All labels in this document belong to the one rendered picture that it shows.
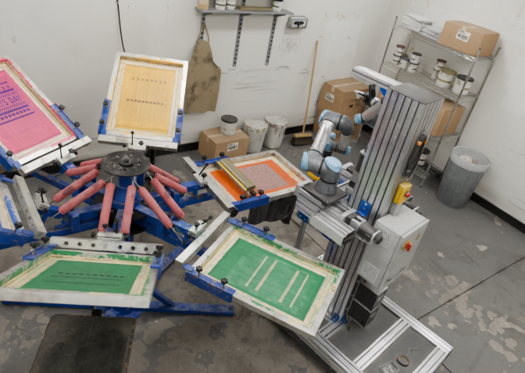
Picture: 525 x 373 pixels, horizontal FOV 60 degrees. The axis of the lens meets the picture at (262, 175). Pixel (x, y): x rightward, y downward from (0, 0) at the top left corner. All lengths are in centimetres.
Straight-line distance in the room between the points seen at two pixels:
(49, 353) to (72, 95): 302
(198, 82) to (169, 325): 280
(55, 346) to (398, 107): 217
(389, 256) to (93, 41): 331
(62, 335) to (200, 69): 354
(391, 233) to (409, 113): 76
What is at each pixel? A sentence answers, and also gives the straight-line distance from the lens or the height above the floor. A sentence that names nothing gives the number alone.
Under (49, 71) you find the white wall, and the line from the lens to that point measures 475.
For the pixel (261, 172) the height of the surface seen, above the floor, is 96.
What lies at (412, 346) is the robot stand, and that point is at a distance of 379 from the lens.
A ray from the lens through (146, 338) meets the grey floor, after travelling 360.
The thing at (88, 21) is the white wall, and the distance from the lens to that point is 469.
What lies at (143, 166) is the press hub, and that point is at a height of 131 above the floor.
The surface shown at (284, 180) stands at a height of 96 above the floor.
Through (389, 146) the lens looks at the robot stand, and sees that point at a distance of 285.
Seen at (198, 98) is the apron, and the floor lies 73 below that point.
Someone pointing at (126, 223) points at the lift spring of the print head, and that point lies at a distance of 272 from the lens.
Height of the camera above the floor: 285
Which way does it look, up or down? 31 degrees down
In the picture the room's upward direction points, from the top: 12 degrees clockwise
